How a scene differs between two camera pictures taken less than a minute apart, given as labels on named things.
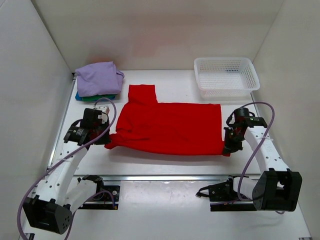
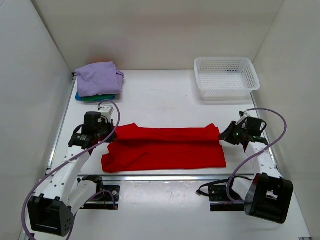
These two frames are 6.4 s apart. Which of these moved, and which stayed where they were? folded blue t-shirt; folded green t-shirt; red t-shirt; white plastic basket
Moved: red t-shirt
Stayed: folded green t-shirt; folded blue t-shirt; white plastic basket
